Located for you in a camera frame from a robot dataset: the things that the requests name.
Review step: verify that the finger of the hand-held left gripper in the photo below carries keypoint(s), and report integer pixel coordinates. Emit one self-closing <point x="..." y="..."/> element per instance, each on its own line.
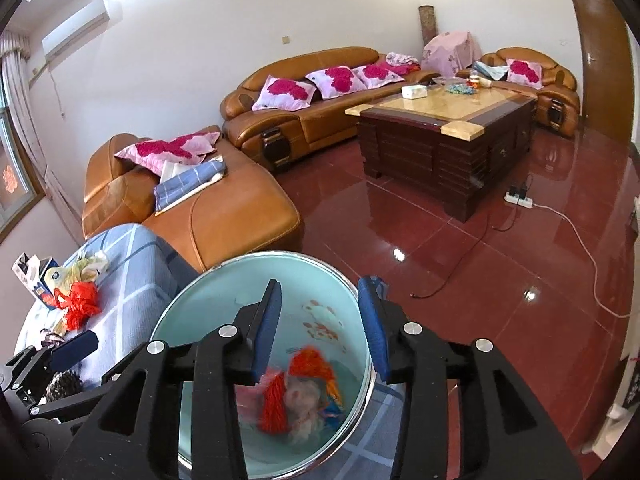
<point x="75" y="350"/>
<point x="75" y="405"/>

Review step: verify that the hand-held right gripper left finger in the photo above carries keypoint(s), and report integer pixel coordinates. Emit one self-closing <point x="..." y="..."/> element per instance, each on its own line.
<point x="265" y="330"/>

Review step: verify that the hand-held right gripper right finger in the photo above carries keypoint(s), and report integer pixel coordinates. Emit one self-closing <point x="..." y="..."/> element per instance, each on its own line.
<point x="372" y="330"/>

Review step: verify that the red plastic bag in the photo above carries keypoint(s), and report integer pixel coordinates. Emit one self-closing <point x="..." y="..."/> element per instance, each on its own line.
<point x="77" y="302"/>

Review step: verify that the orange plastic bag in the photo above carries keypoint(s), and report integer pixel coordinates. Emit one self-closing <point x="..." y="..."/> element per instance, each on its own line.
<point x="310" y="365"/>

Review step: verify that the light blue trash bin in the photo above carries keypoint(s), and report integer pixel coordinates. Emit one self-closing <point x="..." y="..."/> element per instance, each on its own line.
<point x="210" y="300"/>

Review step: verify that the blue printed box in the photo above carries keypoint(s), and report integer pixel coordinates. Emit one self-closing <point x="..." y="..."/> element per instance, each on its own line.
<point x="47" y="292"/>

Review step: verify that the yellow plastic bag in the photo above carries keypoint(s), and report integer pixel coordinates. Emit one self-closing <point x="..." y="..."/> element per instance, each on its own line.
<point x="72" y="272"/>

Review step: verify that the white crumpled tissue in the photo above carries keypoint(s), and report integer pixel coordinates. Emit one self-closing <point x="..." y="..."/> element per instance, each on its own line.
<point x="305" y="405"/>

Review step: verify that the white crumpled plastic bag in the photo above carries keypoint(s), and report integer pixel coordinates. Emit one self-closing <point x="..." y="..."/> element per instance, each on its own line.
<point x="97" y="260"/>

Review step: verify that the blue checked tablecloth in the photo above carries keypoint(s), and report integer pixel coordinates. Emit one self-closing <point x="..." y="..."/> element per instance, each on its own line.
<point x="135" y="270"/>

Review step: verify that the brown leather chaise sofa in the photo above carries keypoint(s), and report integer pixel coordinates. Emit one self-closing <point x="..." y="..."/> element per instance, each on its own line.
<point x="225" y="205"/>

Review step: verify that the blue checked folded sheet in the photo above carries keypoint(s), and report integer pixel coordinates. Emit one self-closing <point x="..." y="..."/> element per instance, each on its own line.
<point x="187" y="182"/>

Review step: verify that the dark wooden coffee table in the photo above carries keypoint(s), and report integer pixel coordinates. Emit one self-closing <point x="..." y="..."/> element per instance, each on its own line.
<point x="425" y="155"/>

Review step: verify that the white folded cloth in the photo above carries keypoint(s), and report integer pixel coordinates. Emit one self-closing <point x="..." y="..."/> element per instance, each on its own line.
<point x="172" y="170"/>

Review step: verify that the white power strip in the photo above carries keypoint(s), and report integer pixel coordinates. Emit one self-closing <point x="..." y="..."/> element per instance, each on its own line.
<point x="517" y="199"/>

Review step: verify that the window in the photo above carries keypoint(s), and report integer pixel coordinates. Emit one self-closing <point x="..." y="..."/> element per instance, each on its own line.
<point x="15" y="160"/>

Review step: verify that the large pink floral pillow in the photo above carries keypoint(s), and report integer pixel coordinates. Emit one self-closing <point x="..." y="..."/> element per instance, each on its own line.
<point x="165" y="147"/>

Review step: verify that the long brown leather sofa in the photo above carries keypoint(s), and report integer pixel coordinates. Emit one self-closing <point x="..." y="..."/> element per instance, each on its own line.
<point x="320" y="120"/>

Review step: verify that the pale curtain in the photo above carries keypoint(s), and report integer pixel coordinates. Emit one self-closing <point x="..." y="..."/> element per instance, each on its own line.
<point x="30" y="125"/>

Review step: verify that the white tissue box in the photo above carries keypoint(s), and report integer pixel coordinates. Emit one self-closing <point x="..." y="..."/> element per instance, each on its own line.
<point x="414" y="91"/>

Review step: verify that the plate of wrapped candy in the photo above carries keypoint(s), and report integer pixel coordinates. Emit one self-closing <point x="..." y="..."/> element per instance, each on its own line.
<point x="460" y="89"/>

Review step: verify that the small jar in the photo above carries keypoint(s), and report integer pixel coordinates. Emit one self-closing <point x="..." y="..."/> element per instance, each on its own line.
<point x="473" y="80"/>

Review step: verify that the pink folded clothes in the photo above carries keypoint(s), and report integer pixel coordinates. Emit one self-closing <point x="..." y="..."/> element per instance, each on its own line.
<point x="400" y="61"/>

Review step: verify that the blue white cloth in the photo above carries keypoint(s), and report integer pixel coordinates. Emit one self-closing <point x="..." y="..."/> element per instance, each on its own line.
<point x="487" y="70"/>

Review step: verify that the pink cloth covered appliance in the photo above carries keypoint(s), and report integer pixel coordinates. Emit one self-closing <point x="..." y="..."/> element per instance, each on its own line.
<point x="450" y="52"/>

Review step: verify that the brown leather armchair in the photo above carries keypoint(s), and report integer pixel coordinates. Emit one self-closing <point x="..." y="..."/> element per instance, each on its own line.
<point x="555" y="90"/>

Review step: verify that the rolled bamboo mat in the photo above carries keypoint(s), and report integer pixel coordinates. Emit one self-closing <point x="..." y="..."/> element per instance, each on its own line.
<point x="426" y="22"/>

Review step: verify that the white air conditioner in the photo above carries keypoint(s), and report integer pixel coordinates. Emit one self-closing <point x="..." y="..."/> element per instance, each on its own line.
<point x="75" y="27"/>

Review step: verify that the brown wooden door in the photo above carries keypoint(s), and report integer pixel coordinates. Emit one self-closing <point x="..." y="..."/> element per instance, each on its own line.
<point x="605" y="60"/>

